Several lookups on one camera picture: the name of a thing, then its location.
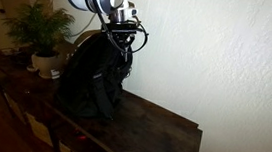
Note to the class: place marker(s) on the white plant pot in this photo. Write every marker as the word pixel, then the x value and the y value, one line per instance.
pixel 45 64

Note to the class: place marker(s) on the dark wooden table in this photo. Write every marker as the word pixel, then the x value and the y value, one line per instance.
pixel 3 93

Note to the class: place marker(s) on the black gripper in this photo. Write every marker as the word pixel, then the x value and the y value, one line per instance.
pixel 122 27

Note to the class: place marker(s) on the black backpack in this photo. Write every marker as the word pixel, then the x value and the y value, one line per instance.
pixel 92 78

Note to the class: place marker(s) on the green leafy plant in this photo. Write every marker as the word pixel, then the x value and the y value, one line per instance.
pixel 40 23

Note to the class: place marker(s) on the small dark box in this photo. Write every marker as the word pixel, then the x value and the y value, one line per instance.
pixel 20 58

